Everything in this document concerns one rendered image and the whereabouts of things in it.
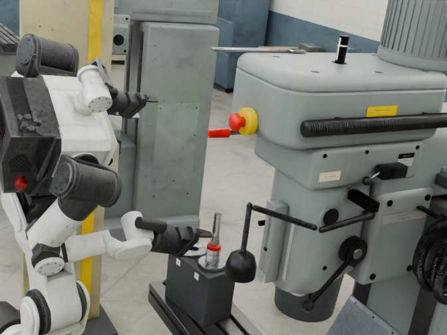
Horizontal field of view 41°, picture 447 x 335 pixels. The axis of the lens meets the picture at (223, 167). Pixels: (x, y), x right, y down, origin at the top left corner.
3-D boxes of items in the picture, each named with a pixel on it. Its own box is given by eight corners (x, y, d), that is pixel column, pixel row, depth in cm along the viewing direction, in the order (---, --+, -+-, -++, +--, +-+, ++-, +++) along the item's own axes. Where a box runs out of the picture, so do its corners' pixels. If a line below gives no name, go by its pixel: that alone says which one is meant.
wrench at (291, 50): (215, 52, 132) (216, 48, 132) (207, 48, 135) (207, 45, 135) (305, 54, 144) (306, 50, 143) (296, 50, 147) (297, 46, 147)
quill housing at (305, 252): (294, 310, 146) (316, 189, 134) (249, 268, 162) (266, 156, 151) (354, 295, 155) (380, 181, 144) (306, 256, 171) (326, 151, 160)
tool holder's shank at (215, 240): (213, 248, 194) (217, 217, 190) (207, 244, 196) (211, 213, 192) (221, 246, 196) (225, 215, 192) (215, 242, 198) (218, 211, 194)
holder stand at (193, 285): (202, 328, 197) (209, 275, 190) (163, 295, 212) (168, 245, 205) (230, 317, 205) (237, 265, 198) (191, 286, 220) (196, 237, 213)
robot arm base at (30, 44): (14, 86, 167) (38, 71, 160) (9, 42, 169) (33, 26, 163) (58, 94, 179) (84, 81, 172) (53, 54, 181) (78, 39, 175)
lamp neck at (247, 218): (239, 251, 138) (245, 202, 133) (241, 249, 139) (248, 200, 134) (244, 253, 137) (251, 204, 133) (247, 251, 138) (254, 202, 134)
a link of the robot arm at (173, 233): (179, 265, 191) (149, 262, 182) (170, 240, 196) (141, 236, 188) (203, 242, 185) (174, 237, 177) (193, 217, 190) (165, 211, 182)
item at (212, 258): (211, 266, 195) (212, 252, 193) (201, 260, 198) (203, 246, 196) (222, 263, 198) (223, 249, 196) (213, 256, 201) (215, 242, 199)
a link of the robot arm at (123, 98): (128, 127, 217) (102, 123, 208) (120, 104, 220) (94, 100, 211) (151, 108, 211) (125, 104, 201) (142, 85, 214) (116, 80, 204)
